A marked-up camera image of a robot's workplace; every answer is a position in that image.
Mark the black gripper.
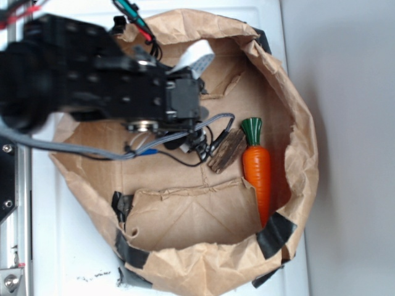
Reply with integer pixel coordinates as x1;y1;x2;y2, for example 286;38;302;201
94;46;209;132

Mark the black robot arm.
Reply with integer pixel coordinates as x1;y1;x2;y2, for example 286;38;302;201
1;14;209;133

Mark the brown wood block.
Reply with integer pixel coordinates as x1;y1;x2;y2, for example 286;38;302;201
208;128;247;174

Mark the crumpled brown paper bag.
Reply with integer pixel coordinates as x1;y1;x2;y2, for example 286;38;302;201
51;9;318;295

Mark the orange plastic toy carrot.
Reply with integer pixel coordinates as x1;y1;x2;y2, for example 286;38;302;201
241;117;271;227

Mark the white flat ribbon cable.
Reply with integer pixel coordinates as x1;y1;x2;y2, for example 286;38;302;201
166;39;215;80

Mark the gray wire bundle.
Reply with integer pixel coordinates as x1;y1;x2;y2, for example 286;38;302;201
0;113;235;161

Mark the aluminum extrusion rail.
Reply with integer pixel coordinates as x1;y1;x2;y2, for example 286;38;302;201
1;138;33;295

